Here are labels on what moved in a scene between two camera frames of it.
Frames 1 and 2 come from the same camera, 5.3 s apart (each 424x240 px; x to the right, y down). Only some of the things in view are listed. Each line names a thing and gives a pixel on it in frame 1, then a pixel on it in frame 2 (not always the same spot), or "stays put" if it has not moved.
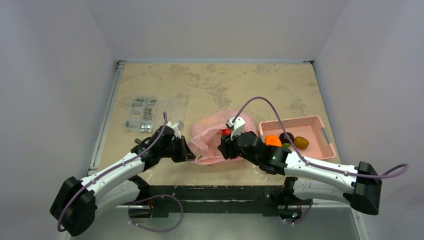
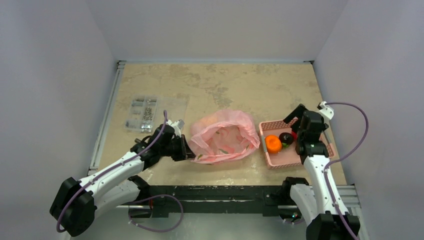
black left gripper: [184, 155] stays put
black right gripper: [226, 148] -> [301, 115]
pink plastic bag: [206, 132] stays put
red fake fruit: [226, 132] -> [294, 135]
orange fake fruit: [273, 140] stays put
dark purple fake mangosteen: [283, 138] stays put
